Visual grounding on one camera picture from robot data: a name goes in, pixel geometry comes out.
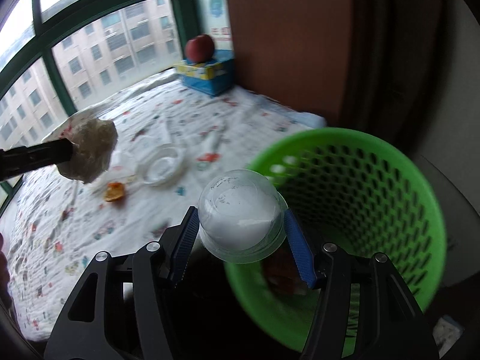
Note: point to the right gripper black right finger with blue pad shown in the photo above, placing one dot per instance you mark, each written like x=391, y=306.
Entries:
x=390, y=324

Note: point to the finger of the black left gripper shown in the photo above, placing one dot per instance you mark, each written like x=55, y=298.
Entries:
x=22, y=159

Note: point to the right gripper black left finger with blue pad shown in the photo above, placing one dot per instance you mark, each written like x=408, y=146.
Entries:
x=125, y=299

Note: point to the white plastic bag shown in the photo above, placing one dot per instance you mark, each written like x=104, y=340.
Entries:
x=93, y=141

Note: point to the clear plastic cup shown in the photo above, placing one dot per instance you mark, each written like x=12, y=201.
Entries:
x=241, y=217

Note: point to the person's left hand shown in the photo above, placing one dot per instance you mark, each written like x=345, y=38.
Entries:
x=4, y=277

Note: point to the orange peel piece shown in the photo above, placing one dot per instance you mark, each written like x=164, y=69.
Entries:
x=115, y=191

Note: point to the green perforated plastic basket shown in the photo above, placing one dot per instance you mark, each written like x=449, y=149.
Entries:
x=367, y=196

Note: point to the clear plastic lid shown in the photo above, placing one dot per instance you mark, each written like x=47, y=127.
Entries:
x=161, y=165

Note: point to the patterned white bed sheet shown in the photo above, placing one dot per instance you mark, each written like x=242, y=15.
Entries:
x=55, y=226

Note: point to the blue yellow tissue box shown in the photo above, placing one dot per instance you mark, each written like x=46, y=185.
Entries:
x=213, y=77

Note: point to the red apple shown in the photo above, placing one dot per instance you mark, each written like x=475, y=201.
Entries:
x=200, y=49

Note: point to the green window frame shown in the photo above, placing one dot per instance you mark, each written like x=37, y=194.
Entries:
x=60, y=56

